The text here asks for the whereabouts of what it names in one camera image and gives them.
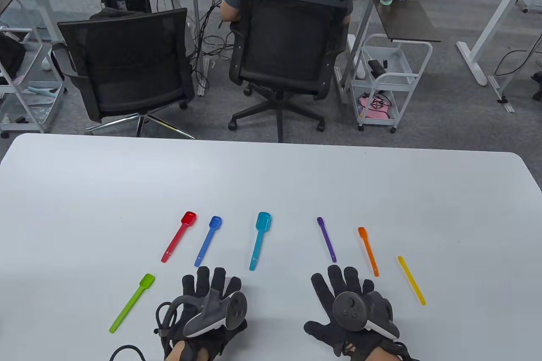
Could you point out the person's left hand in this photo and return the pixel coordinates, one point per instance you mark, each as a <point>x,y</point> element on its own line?
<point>202,280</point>

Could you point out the person's right hand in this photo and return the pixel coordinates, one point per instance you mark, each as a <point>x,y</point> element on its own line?
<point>334,280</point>

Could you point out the purple measuring spoon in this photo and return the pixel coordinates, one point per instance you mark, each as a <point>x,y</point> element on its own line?
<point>327,240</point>

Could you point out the orange measuring spoon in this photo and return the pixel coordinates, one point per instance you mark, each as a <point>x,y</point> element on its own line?
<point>368,251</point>

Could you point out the green measuring spoon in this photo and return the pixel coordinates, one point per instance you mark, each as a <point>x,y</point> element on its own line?
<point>146,281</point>

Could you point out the blue measuring spoon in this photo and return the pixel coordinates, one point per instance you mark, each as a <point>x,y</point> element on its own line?
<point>215,221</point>

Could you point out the red measuring spoon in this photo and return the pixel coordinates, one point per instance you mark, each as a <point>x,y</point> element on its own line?
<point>188,219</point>

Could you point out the yellow measuring spoon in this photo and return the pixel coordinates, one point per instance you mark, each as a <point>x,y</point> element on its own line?
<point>410,278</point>

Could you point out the teal measuring spoon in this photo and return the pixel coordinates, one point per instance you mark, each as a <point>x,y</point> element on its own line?
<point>263,221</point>

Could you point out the person's left forearm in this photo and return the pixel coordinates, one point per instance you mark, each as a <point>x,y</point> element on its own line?
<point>174,354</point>

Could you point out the person's right forearm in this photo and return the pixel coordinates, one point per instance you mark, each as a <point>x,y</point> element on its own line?
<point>383,356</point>

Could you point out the grey white handheld controller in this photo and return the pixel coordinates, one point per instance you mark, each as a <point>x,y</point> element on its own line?
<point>351,312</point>
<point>216,314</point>

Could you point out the pink cloth item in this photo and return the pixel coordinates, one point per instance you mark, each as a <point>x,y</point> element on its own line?
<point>374,112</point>

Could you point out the black handheld device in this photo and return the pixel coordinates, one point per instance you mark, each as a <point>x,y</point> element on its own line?
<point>376,68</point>

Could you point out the black mesh chair chrome base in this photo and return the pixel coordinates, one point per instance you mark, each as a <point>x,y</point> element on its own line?
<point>127,52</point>

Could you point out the black bag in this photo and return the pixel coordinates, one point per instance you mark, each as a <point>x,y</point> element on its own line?
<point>10,56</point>

